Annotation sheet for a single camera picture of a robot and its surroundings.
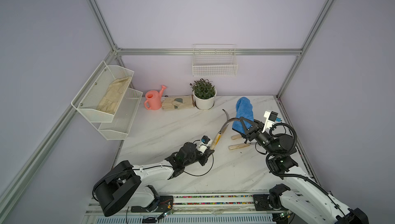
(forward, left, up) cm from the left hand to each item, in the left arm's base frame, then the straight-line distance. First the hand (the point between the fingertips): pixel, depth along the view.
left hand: (211, 150), depth 82 cm
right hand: (+4, -12, +22) cm, 26 cm away
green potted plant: (+40, +4, +9) cm, 41 cm away
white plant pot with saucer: (+38, +3, -4) cm, 38 cm away
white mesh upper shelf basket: (+18, +58, +22) cm, 64 cm away
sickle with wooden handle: (+2, -3, +9) cm, 10 cm away
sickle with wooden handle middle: (+6, -14, -8) cm, 17 cm away
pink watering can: (+37, +39, +2) cm, 53 cm away
